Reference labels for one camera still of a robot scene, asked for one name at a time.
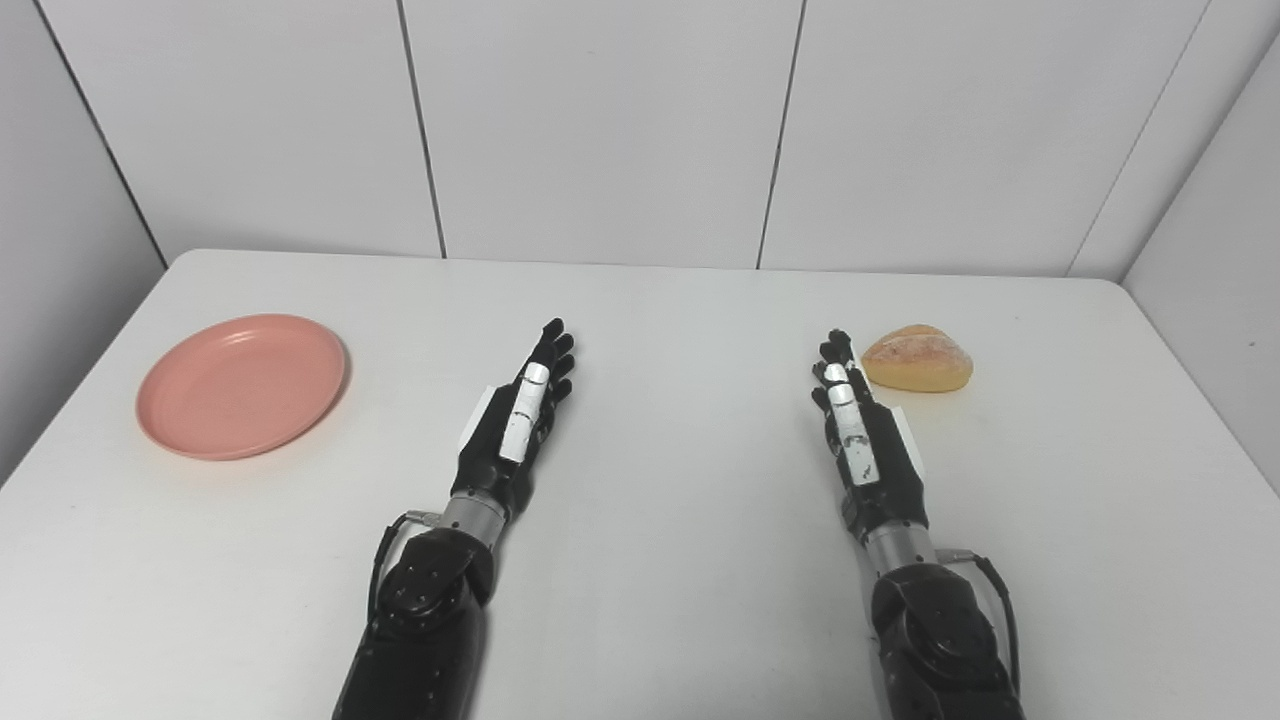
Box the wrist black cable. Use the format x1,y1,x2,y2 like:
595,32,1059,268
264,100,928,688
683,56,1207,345
940,547,1022,693
367,511,442,623

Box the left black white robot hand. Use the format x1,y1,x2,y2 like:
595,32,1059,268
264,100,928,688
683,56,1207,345
450,318,577,519

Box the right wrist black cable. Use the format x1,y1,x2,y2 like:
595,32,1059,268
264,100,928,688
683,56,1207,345
940,547,1022,693

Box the golden bread roll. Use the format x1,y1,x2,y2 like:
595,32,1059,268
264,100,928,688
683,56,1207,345
861,323,974,393

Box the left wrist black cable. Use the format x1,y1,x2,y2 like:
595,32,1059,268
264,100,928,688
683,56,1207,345
367,511,442,623

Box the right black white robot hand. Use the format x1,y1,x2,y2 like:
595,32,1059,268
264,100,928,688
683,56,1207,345
810,328,931,541

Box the pink round plate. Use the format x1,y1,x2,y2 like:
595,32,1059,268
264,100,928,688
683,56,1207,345
135,313,349,462

